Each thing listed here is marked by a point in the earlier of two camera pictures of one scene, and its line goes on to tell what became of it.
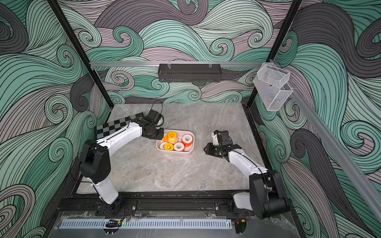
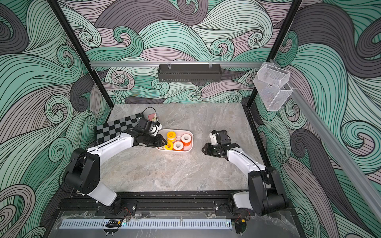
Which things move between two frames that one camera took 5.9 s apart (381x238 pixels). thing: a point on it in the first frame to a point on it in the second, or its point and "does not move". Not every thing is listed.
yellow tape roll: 168,147 does not move
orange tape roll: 187,140 does not move
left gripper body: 156,134 to 151,141
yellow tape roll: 172,137 does not move
